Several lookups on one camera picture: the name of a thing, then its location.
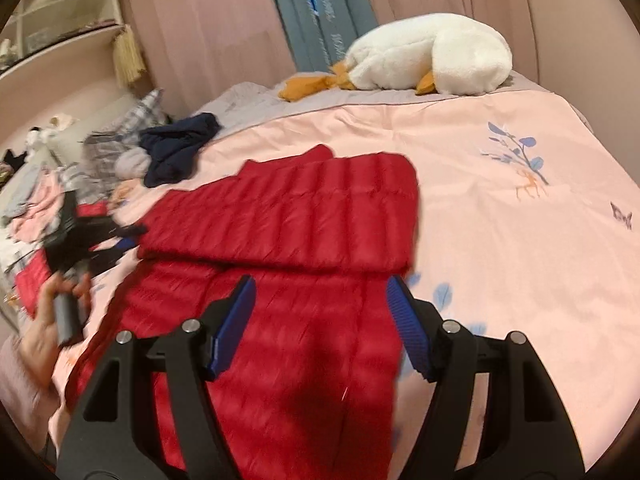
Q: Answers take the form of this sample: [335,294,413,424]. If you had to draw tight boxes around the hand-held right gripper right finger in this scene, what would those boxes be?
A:
[385,275,586,480]

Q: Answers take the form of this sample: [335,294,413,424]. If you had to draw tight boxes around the light grey garment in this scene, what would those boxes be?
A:
[115,147,151,181]

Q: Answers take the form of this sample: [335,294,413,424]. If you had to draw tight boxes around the pink printed duvet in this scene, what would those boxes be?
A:
[47,87,640,476]

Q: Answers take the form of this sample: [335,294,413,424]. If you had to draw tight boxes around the beige tassel fringe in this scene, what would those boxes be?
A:
[112,25,146,88]

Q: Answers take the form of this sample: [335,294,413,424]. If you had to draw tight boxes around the plaid cloth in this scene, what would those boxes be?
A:
[80,132,133,198]

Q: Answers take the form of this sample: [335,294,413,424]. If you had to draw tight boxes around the beige headboard cushion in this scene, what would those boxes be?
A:
[47,95,146,156]

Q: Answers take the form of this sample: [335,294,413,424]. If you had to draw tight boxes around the blue-grey curtain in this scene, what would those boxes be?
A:
[262,0,381,73]

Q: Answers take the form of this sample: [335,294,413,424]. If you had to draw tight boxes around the cream wall shelf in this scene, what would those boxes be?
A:
[0,0,126,83]

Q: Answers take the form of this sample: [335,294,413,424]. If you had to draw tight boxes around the pink-red down jacket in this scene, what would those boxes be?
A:
[14,201,111,322]

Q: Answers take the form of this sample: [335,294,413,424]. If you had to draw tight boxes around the person's left forearm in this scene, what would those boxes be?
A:
[0,332,56,413]

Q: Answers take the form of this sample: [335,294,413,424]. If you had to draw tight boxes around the plaid pillow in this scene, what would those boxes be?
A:
[117,89,171,136]

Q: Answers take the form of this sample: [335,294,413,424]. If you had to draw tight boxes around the grey bed sheet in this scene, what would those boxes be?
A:
[192,70,556,128]

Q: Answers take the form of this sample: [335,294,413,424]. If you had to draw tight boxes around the white goose plush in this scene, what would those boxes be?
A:
[277,12,515,102]

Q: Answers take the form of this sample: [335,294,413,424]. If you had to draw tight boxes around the small plush toys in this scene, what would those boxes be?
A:
[25,115,76,156]

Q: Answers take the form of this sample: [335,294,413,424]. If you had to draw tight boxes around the orange printed cloth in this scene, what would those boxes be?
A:
[107,182,138,211]

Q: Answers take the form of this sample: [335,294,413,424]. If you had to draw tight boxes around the pink garment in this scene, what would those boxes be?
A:
[10,170,66,241]

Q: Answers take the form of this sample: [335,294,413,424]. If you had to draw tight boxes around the navy garment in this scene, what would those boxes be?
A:
[137,112,222,188]

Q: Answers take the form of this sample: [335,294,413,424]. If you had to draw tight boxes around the dark red down jacket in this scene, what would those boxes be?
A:
[65,144,421,480]

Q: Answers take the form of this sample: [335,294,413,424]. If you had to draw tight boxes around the person's left hand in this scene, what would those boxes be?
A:
[22,272,94,387]

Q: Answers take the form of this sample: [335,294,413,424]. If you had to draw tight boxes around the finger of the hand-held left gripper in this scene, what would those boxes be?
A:
[95,236,140,266]
[101,219,150,239]

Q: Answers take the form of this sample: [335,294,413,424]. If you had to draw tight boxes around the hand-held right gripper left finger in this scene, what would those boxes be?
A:
[55,275,258,480]

